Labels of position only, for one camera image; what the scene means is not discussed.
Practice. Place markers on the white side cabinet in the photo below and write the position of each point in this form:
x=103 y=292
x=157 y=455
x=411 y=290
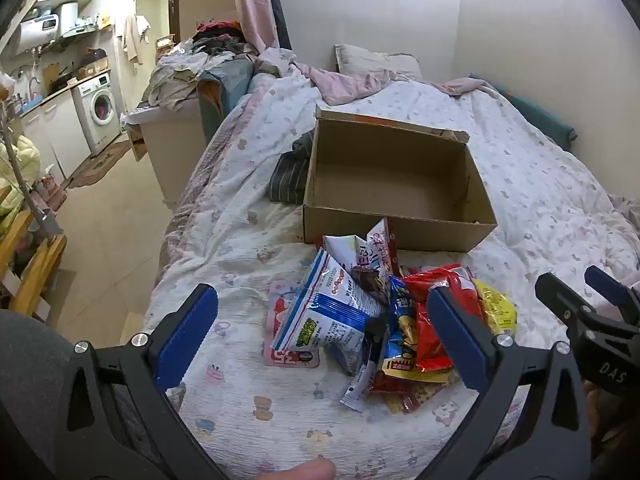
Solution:
x=170 y=150

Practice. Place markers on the blue white snack bag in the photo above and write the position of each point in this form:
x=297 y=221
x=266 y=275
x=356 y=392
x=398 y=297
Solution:
x=320 y=320

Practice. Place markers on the grey striped cloth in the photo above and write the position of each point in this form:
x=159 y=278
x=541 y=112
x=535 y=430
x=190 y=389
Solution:
x=287 y=180

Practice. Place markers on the beige pillow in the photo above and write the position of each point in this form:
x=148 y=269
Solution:
x=380 y=60

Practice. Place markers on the brown door mat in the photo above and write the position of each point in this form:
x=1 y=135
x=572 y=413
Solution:
x=100 y=165

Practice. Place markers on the teal folded blanket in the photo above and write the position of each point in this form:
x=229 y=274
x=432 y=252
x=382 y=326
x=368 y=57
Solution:
x=225 y=90

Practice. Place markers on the white kitchen cabinet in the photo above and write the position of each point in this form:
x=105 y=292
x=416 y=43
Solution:
x=55 y=130

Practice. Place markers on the pink curtain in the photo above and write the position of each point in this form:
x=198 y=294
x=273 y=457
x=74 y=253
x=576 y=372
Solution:
x=250 y=5

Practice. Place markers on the small white sachet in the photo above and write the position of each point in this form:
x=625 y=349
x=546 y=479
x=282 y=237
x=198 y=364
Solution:
x=357 y=390

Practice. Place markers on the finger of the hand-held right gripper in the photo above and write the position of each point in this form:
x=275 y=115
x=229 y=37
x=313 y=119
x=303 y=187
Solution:
x=607 y=285
x=557 y=297

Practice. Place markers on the brown door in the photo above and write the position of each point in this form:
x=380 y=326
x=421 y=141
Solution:
x=173 y=5

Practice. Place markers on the yellow jacket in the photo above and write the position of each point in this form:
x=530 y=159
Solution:
x=17 y=180

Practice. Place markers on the blue yellow snack bag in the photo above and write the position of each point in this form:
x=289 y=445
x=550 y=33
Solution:
x=402 y=330

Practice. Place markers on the pink packet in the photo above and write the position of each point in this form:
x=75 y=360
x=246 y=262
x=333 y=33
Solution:
x=282 y=305

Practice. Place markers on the white red-striped snack bag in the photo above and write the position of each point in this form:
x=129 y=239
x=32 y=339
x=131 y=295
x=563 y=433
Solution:
x=382 y=250

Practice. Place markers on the wooden rack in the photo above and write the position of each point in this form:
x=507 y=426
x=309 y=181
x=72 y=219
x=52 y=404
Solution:
x=30 y=270

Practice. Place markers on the dark brown snack packet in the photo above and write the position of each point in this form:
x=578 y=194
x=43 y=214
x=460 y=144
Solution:
x=370 y=282

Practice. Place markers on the teal long cushion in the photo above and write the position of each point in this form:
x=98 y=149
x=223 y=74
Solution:
x=540 y=115

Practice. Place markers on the hanging beige towel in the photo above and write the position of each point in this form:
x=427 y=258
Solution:
x=131 y=40

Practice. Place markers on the cardboard box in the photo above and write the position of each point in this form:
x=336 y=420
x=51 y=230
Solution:
x=390 y=175

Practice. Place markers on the pile of dark clothes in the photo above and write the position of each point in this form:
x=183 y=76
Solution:
x=220 y=37

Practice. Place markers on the red snack bag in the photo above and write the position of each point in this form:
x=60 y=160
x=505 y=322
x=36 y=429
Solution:
x=425 y=320

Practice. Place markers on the white washing machine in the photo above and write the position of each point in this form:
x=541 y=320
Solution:
x=97 y=110

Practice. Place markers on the white water heater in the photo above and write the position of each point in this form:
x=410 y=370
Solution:
x=50 y=22

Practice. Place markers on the yellow snack packet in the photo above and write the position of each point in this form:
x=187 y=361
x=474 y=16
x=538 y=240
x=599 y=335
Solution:
x=500 y=310

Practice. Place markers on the grey trouser leg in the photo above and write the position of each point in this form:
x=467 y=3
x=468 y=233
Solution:
x=30 y=360

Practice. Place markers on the printed white quilt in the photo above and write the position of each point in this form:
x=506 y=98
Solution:
x=525 y=185

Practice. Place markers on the red brown packet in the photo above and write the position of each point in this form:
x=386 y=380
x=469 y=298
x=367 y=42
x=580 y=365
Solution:
x=410 y=392

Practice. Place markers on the pink blanket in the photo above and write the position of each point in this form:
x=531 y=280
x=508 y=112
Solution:
x=345 y=85

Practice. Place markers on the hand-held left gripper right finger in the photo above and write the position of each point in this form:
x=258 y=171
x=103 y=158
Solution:
x=460 y=340

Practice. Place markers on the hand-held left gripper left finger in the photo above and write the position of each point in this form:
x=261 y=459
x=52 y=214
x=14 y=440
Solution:
x=187 y=340

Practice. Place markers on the dark curtain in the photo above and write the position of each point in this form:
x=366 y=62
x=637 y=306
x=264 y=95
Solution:
x=277 y=10

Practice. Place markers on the person's left hand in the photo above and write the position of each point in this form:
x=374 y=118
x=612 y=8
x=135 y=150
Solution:
x=295 y=471

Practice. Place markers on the person's right hand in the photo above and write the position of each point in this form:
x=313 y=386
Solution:
x=595 y=410

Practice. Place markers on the crumpled white sheets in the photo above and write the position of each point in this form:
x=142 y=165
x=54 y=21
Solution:
x=180 y=75

